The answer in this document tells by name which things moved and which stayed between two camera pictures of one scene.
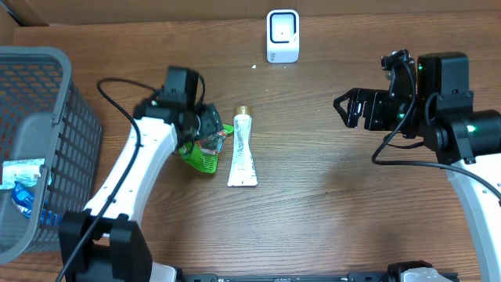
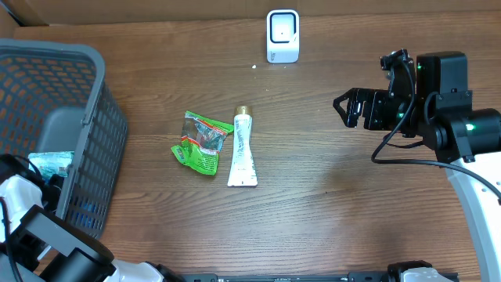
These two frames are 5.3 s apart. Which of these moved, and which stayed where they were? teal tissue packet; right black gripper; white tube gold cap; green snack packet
Moved: teal tissue packet
Stayed: green snack packet; white tube gold cap; right black gripper
